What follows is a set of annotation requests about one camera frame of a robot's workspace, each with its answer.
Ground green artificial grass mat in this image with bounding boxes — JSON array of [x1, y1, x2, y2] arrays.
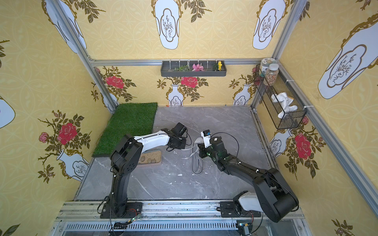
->
[[93, 103, 158, 157]]

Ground patterned jar behind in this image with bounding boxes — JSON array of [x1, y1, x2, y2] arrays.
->
[[259, 58, 277, 77]]

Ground grey canvas sneaker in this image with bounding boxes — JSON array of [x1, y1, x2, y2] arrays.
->
[[192, 136, 203, 175]]

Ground black wire basket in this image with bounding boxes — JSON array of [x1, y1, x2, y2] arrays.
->
[[255, 73, 307, 129]]

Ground green artificial plant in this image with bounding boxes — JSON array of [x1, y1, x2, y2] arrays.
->
[[169, 65, 191, 72]]

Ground white plush toy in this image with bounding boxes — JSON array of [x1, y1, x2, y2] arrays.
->
[[271, 92, 298, 119]]

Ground glass jar white lid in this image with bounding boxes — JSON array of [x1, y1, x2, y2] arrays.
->
[[263, 64, 279, 86]]

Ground pink artificial flower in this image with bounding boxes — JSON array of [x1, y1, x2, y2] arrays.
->
[[192, 64, 204, 71]]

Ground grey wall planter shelf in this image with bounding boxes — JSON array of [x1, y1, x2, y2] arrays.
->
[[160, 59, 227, 77]]

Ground white shoelace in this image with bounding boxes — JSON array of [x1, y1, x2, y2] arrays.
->
[[182, 143, 200, 160]]

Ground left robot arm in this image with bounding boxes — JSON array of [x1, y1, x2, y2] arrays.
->
[[100, 123, 187, 219]]

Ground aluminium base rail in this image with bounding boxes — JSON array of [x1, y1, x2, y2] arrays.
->
[[49, 199, 312, 236]]

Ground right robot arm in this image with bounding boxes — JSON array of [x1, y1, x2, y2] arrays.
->
[[198, 137, 299, 223]]

